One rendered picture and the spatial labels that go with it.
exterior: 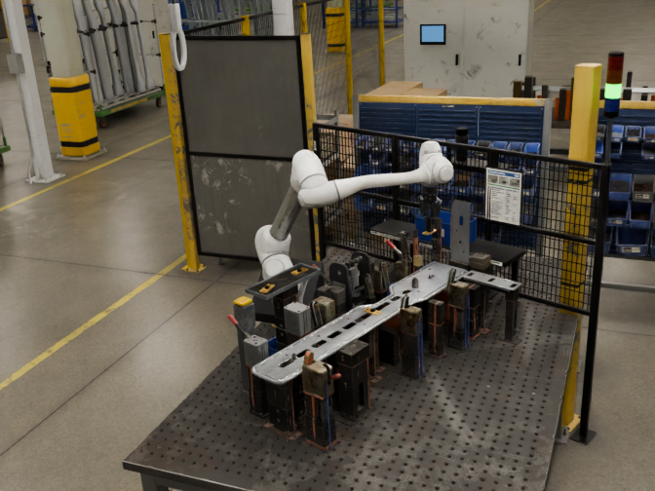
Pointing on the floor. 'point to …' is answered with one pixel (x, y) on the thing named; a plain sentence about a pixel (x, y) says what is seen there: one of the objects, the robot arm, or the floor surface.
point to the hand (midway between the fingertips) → (429, 224)
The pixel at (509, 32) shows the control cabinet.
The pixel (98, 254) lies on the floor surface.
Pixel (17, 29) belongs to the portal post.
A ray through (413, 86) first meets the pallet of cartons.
